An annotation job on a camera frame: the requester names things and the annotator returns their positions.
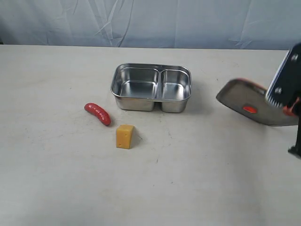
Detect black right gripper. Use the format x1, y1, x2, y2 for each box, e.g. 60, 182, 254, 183
283, 97, 301, 155

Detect dark lid with orange seal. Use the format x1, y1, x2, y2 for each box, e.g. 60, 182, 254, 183
216, 78, 298, 127

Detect stainless steel lunch box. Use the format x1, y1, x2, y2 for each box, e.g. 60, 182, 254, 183
111, 63, 192, 113

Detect yellow toy cheese wedge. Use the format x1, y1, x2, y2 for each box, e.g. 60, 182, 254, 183
116, 124, 135, 149

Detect red toy sausage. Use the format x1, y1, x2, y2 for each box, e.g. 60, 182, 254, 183
84, 103, 111, 126

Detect blue-grey backdrop cloth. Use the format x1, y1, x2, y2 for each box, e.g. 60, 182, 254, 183
0, 0, 301, 49

